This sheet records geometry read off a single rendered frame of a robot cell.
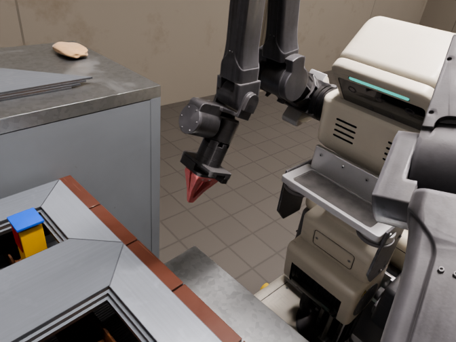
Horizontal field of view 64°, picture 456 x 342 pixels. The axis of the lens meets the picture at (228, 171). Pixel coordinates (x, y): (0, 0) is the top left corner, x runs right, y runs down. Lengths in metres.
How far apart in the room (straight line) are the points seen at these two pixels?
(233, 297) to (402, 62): 0.69
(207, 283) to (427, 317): 0.87
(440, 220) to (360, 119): 0.59
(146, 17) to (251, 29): 2.78
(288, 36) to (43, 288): 0.71
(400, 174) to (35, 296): 0.73
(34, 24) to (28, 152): 2.06
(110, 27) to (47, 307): 2.74
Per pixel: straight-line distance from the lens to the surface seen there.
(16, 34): 3.09
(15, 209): 1.08
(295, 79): 0.80
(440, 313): 0.22
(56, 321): 0.82
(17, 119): 1.07
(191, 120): 0.69
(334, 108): 0.84
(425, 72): 0.70
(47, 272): 0.89
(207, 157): 0.75
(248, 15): 0.69
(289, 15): 0.77
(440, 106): 0.28
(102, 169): 1.26
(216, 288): 1.04
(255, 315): 1.00
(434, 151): 0.27
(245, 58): 0.71
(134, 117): 1.24
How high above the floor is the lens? 1.48
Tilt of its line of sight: 32 degrees down
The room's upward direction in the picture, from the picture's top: 7 degrees clockwise
